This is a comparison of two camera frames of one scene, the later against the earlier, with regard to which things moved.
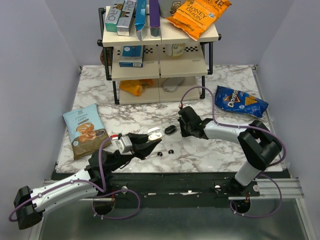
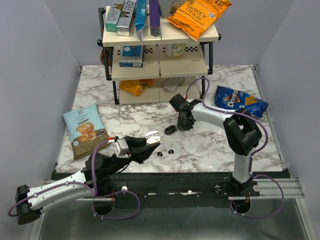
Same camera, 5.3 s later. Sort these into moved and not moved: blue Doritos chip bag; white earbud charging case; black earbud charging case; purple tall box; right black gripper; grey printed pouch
Moved: white earbud charging case; right black gripper
Not moved: purple tall box; grey printed pouch; black earbud charging case; blue Doritos chip bag
